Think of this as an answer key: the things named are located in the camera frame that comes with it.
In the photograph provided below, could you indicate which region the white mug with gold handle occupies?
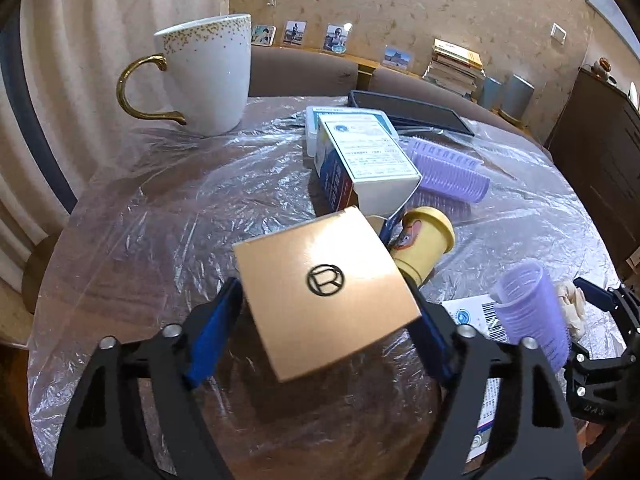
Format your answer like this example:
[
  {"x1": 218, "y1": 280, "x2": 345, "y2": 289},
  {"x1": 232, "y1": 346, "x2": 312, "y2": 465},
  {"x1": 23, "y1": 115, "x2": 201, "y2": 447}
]
[{"x1": 116, "y1": 13, "x2": 252, "y2": 137}]

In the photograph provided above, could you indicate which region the clear dental floss box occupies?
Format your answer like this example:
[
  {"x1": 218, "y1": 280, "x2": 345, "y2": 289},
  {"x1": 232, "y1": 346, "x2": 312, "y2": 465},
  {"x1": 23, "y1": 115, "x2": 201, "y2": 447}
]
[{"x1": 305, "y1": 106, "x2": 401, "y2": 158}]

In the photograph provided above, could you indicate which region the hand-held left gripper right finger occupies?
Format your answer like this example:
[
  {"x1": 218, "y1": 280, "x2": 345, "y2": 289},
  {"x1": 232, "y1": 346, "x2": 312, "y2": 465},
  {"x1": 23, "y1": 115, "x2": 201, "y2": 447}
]
[{"x1": 407, "y1": 285, "x2": 586, "y2": 480}]

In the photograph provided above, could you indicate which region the brown sofa back cushion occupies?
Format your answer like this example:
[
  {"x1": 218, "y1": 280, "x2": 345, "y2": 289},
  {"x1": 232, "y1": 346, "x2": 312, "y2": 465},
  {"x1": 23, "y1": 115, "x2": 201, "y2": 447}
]
[
  {"x1": 367, "y1": 67, "x2": 551, "y2": 151},
  {"x1": 248, "y1": 46, "x2": 359, "y2": 97}
]

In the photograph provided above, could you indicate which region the beige curtain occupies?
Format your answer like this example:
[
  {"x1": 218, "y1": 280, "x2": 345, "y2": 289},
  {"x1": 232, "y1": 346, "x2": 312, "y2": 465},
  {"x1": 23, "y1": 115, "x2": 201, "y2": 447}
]
[{"x1": 0, "y1": 0, "x2": 231, "y2": 331}]

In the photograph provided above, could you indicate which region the stack of books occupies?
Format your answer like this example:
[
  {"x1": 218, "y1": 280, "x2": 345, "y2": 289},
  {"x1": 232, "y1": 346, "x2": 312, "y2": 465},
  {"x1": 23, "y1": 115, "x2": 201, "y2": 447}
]
[{"x1": 422, "y1": 38, "x2": 485, "y2": 98}]

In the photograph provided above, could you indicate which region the white printed flat packet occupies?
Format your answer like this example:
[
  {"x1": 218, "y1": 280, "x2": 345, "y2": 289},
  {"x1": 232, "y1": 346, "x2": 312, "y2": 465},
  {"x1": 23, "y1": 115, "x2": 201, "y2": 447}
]
[{"x1": 440, "y1": 295, "x2": 516, "y2": 463}]

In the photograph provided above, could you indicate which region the yellow cartoon bottle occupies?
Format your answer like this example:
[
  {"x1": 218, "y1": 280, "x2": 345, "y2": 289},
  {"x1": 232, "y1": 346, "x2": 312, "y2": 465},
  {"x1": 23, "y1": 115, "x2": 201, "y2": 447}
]
[{"x1": 390, "y1": 206, "x2": 457, "y2": 283}]

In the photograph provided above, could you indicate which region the photo frame with portrait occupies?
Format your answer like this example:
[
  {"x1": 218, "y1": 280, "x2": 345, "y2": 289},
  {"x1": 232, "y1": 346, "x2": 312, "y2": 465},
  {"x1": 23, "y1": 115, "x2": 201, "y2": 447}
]
[{"x1": 324, "y1": 23, "x2": 349, "y2": 52}]

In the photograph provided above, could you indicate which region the large grey speaker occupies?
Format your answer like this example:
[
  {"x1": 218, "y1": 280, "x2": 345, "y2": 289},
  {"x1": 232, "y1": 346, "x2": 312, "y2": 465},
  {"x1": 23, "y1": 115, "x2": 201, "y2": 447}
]
[{"x1": 500, "y1": 74, "x2": 536, "y2": 118}]

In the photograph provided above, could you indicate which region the white tissue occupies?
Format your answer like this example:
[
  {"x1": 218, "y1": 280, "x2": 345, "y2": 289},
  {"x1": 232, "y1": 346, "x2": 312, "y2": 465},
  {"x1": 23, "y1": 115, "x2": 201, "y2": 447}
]
[{"x1": 554, "y1": 281, "x2": 588, "y2": 343}]

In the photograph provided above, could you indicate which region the dark wooden cabinet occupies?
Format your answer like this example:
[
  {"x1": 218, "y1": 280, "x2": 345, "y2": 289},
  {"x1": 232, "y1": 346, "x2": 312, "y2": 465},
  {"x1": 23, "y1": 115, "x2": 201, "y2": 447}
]
[{"x1": 545, "y1": 67, "x2": 640, "y2": 281}]

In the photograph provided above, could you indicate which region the copper square box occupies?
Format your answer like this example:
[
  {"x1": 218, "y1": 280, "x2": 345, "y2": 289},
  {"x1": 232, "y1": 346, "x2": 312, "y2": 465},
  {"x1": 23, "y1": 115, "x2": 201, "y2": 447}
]
[{"x1": 232, "y1": 206, "x2": 422, "y2": 382}]

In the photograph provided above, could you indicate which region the small grey speaker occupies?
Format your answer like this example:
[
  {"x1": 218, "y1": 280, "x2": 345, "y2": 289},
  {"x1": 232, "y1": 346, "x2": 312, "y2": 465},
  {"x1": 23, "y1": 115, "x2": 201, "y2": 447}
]
[{"x1": 482, "y1": 76, "x2": 503, "y2": 110}]

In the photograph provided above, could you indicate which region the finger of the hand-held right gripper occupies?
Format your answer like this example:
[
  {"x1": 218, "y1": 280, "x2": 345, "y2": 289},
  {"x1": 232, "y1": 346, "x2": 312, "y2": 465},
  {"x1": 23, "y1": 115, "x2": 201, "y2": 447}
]
[
  {"x1": 564, "y1": 340, "x2": 640, "y2": 418},
  {"x1": 572, "y1": 276, "x2": 640, "y2": 327}
]

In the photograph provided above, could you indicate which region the purple hair roller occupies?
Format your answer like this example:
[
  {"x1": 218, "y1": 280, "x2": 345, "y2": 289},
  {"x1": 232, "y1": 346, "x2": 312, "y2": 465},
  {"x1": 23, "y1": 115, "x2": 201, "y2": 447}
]
[
  {"x1": 490, "y1": 263, "x2": 572, "y2": 373},
  {"x1": 416, "y1": 156, "x2": 491, "y2": 204},
  {"x1": 405, "y1": 136, "x2": 484, "y2": 166}
]

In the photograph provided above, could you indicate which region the photo frame with building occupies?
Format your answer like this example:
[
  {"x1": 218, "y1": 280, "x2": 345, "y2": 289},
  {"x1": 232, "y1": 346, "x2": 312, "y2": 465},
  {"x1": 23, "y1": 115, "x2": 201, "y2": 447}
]
[{"x1": 383, "y1": 46, "x2": 415, "y2": 68}]

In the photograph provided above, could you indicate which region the blue and white carton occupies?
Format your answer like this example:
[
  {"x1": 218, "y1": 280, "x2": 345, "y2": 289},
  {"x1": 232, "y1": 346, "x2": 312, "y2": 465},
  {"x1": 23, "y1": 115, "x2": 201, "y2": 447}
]
[{"x1": 315, "y1": 114, "x2": 424, "y2": 248}]

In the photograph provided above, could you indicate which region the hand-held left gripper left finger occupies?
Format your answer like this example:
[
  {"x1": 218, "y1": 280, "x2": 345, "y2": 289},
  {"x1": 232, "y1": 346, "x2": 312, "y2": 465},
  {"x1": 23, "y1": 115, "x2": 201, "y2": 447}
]
[{"x1": 50, "y1": 276, "x2": 246, "y2": 480}]

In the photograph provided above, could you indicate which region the small figurine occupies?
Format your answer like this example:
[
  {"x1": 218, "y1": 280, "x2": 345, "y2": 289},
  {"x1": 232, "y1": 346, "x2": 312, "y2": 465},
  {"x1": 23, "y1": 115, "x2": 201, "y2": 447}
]
[{"x1": 592, "y1": 57, "x2": 618, "y2": 83}]

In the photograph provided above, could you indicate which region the dark blue framed mirror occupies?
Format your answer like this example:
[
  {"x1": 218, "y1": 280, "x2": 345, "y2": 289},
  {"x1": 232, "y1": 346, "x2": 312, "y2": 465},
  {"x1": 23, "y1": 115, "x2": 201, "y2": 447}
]
[{"x1": 348, "y1": 90, "x2": 475, "y2": 137}]

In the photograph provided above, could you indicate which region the wooden chair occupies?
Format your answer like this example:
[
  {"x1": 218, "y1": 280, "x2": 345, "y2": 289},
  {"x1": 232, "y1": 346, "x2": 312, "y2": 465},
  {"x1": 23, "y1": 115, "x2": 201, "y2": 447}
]
[{"x1": 0, "y1": 232, "x2": 61, "y2": 351}]

